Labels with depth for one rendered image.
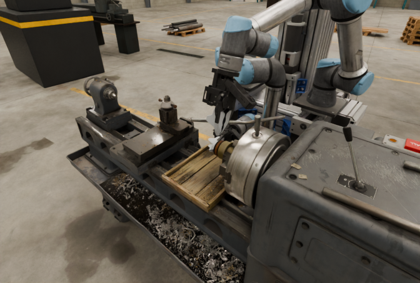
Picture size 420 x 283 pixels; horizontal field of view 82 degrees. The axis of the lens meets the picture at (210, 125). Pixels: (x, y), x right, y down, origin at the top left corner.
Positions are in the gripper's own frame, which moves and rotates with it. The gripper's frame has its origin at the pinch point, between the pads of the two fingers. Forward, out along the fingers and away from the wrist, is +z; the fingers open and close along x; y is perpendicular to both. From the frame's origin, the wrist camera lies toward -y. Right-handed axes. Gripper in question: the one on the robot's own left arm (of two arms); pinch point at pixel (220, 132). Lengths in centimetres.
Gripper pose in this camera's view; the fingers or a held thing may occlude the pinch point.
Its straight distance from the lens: 79.5
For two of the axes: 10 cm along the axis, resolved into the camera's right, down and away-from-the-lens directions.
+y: -7.7, -3.3, 5.5
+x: -6.1, 1.1, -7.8
